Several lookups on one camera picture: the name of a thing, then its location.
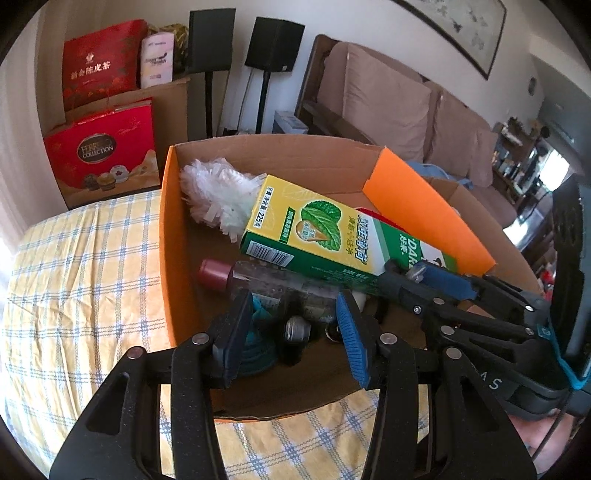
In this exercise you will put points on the brown cardboard box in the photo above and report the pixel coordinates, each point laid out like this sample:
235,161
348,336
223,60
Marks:
169,112

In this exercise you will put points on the black knob with screws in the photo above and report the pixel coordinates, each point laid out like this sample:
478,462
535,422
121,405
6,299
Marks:
295,332

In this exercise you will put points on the yellow plaid tablecloth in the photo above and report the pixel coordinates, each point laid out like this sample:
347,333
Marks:
84,289

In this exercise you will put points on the white feather duster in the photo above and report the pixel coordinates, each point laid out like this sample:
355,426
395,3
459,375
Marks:
219,196

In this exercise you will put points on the white sheer curtain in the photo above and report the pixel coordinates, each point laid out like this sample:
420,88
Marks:
29,193

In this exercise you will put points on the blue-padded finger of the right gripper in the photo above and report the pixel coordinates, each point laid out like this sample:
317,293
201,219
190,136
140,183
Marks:
443,281

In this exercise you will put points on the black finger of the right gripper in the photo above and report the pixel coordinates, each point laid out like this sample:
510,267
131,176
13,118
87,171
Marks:
432,306

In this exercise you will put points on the clear bottle pink cap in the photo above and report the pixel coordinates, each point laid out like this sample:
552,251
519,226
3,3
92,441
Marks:
270,284

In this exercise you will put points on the green yellow toothpaste box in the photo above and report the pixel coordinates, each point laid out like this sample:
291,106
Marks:
307,233

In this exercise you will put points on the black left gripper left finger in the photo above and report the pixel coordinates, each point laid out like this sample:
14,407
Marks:
117,434

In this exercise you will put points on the brown cushioned sofa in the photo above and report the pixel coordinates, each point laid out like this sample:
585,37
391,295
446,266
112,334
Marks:
351,91

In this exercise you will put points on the black speaker on stand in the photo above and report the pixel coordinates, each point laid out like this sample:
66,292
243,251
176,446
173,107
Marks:
273,48
209,50

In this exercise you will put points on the right black speaker on stand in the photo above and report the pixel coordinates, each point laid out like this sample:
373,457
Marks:
273,48

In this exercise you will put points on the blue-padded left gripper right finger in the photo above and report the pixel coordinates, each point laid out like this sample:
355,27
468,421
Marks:
435,419

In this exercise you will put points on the red chocolate collection box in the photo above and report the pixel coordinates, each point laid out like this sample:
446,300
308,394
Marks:
103,155

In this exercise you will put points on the red tea gift bag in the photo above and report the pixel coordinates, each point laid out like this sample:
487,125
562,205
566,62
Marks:
102,64

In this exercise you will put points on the blue collapsible silicone funnel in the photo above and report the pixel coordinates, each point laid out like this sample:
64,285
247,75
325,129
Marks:
258,354

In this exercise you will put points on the framed landscape painting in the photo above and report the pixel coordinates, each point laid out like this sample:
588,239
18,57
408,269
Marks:
473,27

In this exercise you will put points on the red white lint brush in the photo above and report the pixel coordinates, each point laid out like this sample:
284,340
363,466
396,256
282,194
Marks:
379,217

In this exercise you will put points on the left black speaker on stand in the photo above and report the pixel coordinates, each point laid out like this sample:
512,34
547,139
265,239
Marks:
209,50

